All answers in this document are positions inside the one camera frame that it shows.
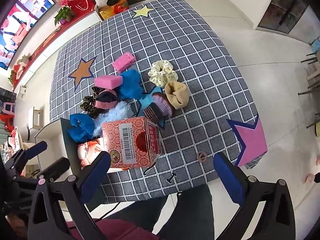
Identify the red flower bag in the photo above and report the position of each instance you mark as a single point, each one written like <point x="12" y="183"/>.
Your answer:
<point x="78" y="2"/>

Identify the blue crumpled cloth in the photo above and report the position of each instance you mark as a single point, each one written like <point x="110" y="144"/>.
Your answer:
<point x="81" y="127"/>
<point x="130" y="83"/>

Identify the plain pink sponge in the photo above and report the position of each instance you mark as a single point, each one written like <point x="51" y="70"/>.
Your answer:
<point x="108" y="82"/>

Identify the purple bristle brush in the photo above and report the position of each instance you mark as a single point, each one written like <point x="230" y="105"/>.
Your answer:
<point x="160" y="105"/>

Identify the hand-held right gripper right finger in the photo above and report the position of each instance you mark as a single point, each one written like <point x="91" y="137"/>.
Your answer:
<point x="228" y="177"/>

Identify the person's maroon top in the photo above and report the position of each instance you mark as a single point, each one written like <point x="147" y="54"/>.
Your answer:
<point x="117" y="230"/>

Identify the floral printed pouch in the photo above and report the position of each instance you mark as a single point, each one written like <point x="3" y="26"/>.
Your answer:
<point x="87" y="151"/>

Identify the green potted plant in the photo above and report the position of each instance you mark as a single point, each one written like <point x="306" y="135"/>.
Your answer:
<point x="62" y="13"/>

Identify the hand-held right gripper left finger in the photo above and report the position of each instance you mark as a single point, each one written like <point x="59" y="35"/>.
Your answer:
<point x="96" y="177"/>

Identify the person's dark trouser leg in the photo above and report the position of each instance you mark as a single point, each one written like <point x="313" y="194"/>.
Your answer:
<point x="187" y="212"/>

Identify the black hook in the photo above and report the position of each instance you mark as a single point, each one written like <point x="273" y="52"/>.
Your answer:
<point x="148" y="171"/>

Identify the black leg chair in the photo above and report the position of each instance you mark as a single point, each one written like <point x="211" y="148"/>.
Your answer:
<point x="311" y="80"/>

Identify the small black clip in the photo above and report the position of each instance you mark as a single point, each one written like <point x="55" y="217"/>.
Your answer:
<point x="172" y="176"/>

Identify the glass door cabinet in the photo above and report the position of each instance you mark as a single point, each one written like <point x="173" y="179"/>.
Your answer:
<point x="285" y="7"/>

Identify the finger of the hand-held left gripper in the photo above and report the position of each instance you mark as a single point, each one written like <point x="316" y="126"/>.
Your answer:
<point x="32" y="151"/>
<point x="55" y="167"/>

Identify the blue stool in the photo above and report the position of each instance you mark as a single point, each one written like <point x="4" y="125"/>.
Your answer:
<point x="315" y="45"/>

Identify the white storage bin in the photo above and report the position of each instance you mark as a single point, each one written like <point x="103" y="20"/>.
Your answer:
<point x="47" y="136"/>

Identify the beige scrunchie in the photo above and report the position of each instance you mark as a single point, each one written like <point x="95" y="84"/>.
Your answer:
<point x="176" y="93"/>

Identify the light blue fluffy scrunchie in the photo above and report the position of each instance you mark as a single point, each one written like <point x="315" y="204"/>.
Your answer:
<point x="112" y="116"/>

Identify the pink sponge with holes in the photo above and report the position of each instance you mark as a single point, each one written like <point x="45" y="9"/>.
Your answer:
<point x="123" y="61"/>

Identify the dark grey storage box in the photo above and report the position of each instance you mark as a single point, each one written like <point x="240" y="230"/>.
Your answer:
<point x="65" y="130"/>

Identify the grey checked star blanket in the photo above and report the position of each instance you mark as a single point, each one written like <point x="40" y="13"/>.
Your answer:
<point x="200" y="67"/>

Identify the white chair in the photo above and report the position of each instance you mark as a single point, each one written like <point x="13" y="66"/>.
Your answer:
<point x="33" y="117"/>

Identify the black and pink scrunchie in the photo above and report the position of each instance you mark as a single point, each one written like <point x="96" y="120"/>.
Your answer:
<point x="106" y="100"/>

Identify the cream polka dot scrunchie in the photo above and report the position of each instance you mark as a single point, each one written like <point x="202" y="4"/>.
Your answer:
<point x="162" y="72"/>

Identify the yellow cardboard box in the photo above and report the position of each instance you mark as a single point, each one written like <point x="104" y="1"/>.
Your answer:
<point x="112" y="10"/>

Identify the red patterned cardboard box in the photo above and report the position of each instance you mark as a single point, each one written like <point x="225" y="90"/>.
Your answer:
<point x="130" y="142"/>

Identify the black cloth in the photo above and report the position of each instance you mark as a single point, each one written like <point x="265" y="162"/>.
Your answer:
<point x="116" y="0"/>

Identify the wall screen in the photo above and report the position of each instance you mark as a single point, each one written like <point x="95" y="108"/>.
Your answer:
<point x="22" y="22"/>

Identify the red long cabinet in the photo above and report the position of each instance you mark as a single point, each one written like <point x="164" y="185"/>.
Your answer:
<point x="50" y="40"/>

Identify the leopard print scrunchie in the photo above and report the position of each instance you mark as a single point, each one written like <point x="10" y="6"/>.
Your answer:
<point x="90" y="106"/>

